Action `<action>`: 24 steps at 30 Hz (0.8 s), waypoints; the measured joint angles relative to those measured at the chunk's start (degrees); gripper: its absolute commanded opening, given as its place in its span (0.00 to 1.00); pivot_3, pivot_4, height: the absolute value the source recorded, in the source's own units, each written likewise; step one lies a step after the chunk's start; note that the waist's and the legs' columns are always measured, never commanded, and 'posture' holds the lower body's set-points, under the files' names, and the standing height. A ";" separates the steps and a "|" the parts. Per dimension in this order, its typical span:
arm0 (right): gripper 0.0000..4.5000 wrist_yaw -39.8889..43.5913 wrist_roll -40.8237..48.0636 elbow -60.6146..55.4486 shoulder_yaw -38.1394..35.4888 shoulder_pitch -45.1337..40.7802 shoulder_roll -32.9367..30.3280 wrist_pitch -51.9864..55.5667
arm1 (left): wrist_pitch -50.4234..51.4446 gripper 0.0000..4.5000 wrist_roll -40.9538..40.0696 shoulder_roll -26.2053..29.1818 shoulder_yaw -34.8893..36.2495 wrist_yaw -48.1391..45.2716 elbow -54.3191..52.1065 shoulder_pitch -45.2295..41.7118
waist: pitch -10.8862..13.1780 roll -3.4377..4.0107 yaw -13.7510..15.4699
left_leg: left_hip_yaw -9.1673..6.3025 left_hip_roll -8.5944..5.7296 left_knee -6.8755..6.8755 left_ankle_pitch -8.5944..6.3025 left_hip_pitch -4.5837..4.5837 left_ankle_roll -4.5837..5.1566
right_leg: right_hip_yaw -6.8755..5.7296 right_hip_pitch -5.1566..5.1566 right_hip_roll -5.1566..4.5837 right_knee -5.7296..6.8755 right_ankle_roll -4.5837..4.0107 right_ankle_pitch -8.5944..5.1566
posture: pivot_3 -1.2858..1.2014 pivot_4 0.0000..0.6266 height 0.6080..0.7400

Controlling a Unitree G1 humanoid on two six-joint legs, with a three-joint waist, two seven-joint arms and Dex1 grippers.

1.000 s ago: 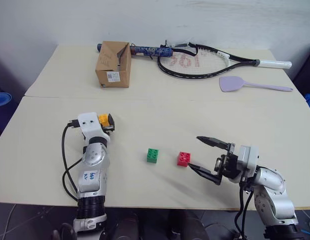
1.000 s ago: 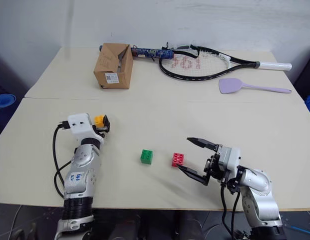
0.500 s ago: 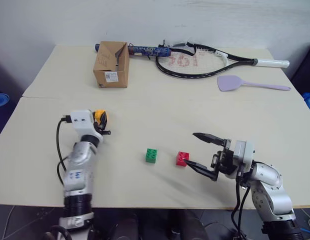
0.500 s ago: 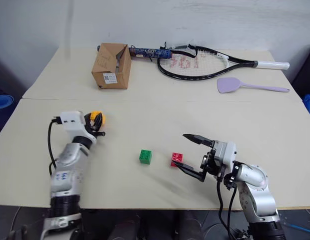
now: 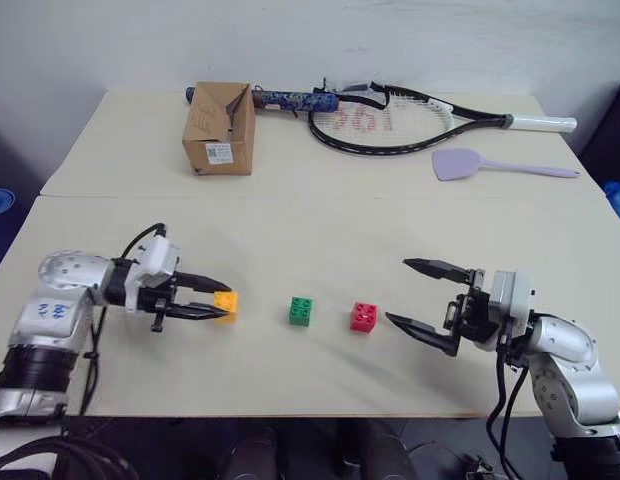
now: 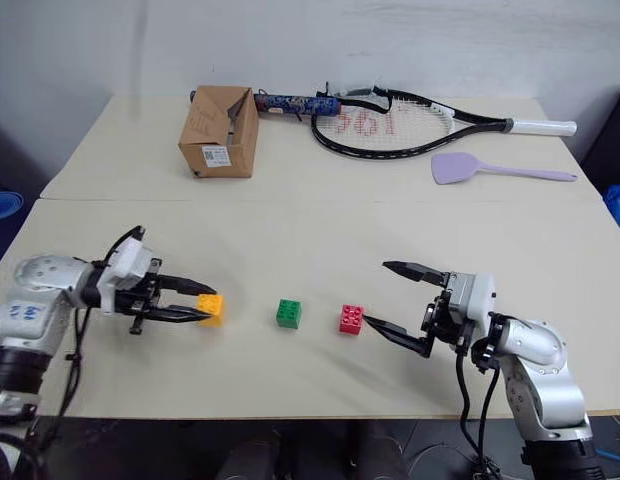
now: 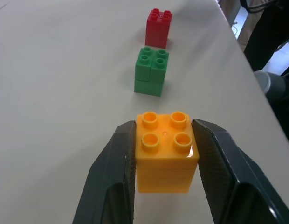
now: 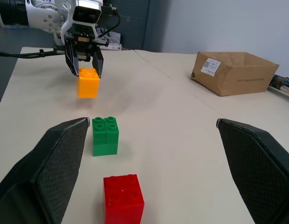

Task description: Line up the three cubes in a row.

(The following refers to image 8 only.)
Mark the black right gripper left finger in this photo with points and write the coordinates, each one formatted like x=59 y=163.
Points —
x=49 y=168

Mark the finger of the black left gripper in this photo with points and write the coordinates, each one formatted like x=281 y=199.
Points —
x=71 y=58
x=98 y=64

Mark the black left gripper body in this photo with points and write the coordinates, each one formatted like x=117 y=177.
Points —
x=85 y=42

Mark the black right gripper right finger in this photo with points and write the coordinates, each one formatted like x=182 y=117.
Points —
x=258 y=168

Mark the orange building block cube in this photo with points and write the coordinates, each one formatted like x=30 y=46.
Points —
x=88 y=84

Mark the white labelled boxes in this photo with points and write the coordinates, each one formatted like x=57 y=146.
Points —
x=113 y=40

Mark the dark grey cabinet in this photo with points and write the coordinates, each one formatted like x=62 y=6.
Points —
x=135 y=23

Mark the green building block cube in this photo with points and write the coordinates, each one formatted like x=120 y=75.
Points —
x=105 y=137

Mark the red building block cube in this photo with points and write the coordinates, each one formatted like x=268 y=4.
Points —
x=123 y=200

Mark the blue patterned roll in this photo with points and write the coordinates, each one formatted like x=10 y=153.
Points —
x=283 y=84

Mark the brown cardboard box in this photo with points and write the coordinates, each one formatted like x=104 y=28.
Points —
x=230 y=74

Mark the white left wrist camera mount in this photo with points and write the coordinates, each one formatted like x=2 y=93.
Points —
x=68 y=26

